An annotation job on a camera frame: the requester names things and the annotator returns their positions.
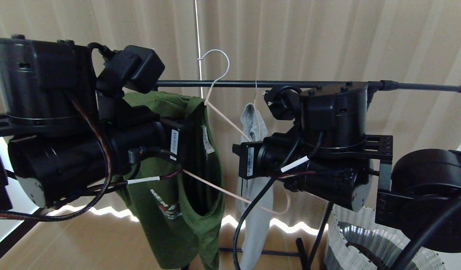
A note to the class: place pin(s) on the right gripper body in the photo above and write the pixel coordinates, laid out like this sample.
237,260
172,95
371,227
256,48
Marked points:
328,180

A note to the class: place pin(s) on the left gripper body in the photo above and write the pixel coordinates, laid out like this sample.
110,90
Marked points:
84,161

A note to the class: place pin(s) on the pale grey shorts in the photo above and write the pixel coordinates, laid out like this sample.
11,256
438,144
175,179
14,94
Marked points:
258,225

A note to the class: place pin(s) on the pink clothes hanger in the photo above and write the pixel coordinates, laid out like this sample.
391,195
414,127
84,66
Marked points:
223,189
255,97

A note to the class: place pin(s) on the green garment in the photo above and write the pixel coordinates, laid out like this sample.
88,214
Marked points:
193,232

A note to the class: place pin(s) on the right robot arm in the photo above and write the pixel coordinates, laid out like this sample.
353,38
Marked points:
335,112

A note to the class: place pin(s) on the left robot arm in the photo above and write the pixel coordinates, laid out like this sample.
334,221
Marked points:
35,75

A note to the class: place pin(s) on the white laundry basket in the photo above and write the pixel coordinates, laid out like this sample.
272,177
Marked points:
343,217

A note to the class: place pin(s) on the black clothes rack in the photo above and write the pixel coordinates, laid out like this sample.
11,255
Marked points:
290,84

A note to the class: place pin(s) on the beige curtain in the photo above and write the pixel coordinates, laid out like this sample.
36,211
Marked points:
328,37

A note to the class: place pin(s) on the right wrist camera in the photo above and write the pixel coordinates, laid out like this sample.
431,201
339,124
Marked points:
283,103

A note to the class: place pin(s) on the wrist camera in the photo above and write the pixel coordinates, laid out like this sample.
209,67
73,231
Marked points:
140,69
283,103

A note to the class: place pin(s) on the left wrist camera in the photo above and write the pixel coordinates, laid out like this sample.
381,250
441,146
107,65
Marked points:
140,69

